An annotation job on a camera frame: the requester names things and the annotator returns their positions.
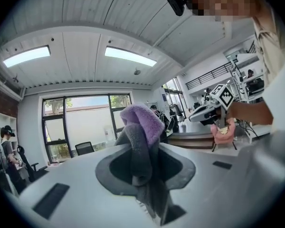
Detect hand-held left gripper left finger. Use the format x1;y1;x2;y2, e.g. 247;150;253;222
95;148;134;196

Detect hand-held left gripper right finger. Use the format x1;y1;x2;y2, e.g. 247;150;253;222
159;145;196;191

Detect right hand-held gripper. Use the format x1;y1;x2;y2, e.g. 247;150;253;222
188;83;236;129

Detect purple and grey cloth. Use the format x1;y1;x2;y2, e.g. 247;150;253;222
114;103;176;226

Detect person's right forearm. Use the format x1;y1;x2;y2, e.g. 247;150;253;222
228;101;274;126

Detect black balcony railing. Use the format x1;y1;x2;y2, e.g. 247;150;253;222
185;62;236;90

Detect black mesh office chair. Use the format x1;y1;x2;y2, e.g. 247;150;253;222
75;141;95;156

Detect dark wooden counter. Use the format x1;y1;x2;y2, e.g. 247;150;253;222
167;131;215;150

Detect pink chair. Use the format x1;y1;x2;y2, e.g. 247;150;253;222
209;117;238;152

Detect white table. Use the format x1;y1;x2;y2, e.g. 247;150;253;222
237;123;273;144

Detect large black-framed window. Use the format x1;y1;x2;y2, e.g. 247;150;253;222
41;93;133;164

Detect person's white shirt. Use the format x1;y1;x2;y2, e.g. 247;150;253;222
251;8;285;137

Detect black office chair with armrests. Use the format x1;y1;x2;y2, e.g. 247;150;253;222
16;145;48;182

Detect rectangular ceiling light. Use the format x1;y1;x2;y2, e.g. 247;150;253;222
2;45;51;68
104;46;158;67

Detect white cubby shelf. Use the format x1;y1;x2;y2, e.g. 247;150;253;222
0;109;18;156

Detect black head-worn camera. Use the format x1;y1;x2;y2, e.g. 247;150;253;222
167;0;185;17

